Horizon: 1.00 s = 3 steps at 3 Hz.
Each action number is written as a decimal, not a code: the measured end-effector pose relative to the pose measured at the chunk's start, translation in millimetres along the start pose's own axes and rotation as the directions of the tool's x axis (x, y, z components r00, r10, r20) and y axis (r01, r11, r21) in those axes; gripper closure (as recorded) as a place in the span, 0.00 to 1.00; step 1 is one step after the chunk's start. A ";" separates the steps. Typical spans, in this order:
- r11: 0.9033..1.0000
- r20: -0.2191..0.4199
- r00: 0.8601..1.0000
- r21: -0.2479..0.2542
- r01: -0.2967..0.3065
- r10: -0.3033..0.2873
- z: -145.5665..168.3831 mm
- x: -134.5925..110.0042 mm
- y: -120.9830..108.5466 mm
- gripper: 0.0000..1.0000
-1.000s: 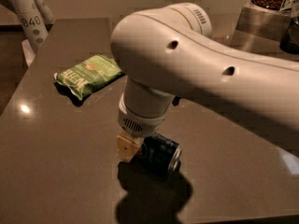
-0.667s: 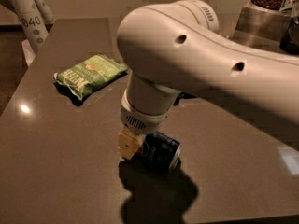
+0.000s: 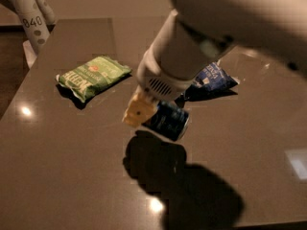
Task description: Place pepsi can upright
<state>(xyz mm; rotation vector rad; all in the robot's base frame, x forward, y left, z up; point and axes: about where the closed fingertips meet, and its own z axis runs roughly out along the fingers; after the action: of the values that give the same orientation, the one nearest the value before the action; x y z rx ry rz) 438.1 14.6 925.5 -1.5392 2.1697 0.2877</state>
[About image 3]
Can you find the blue chip bag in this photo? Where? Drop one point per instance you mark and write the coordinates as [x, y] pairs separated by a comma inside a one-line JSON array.
[[210, 81]]

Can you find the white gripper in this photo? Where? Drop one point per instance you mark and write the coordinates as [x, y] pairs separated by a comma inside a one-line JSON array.
[[153, 79]]

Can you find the blue pepsi can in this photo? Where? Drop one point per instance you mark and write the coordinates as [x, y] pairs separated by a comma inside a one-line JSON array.
[[169, 121]]

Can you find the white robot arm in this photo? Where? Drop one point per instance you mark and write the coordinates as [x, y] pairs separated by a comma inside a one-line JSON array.
[[198, 32]]

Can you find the green chip bag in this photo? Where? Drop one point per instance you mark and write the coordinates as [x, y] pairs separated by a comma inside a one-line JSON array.
[[93, 77]]

